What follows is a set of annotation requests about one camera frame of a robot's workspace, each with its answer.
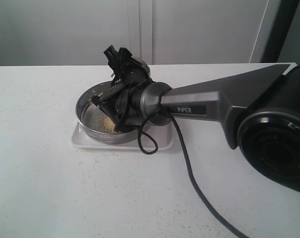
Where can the white rectangular plastic tray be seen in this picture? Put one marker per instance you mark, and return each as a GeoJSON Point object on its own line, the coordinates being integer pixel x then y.
{"type": "Point", "coordinates": [163, 135]}

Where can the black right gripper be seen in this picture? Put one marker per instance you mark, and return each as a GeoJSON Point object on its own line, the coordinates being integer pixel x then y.
{"type": "Point", "coordinates": [117, 102]}

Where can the white cabinet with doors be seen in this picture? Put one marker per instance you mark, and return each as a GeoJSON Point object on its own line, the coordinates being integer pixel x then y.
{"type": "Point", "coordinates": [76, 32]}

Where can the yellow and white grain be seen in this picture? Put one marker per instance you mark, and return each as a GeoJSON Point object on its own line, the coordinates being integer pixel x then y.
{"type": "Point", "coordinates": [105, 125]}

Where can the round steel mesh sieve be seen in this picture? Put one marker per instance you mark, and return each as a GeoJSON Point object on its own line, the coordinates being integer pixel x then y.
{"type": "Point", "coordinates": [95, 123]}

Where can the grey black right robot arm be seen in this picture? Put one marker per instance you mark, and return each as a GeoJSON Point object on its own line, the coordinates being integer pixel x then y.
{"type": "Point", "coordinates": [259, 111]}

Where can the stainless steel cup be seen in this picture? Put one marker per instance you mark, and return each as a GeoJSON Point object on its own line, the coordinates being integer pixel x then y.
{"type": "Point", "coordinates": [125, 65]}

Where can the dark vertical post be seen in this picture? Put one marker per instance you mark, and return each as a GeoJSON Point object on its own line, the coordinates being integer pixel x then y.
{"type": "Point", "coordinates": [283, 44]}

